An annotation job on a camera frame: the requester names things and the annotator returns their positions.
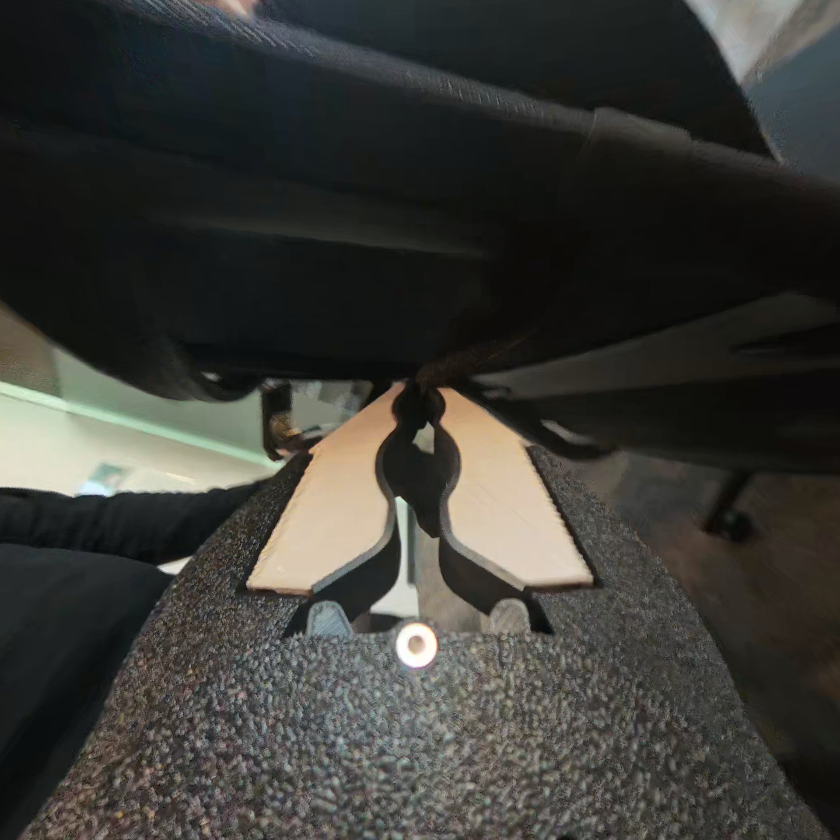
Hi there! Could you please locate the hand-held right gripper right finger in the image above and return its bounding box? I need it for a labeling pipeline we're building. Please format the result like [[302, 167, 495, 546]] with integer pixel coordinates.
[[433, 386, 595, 616]]

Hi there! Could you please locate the black office chair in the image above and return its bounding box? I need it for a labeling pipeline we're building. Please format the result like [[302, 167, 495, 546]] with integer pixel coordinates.
[[0, 0, 840, 542]]

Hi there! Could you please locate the person's left forearm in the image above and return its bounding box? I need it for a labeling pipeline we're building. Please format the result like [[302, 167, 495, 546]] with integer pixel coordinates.
[[0, 482, 278, 567]]

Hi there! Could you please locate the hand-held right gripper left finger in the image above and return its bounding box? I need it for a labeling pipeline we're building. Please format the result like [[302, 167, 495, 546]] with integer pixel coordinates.
[[246, 382, 403, 618]]

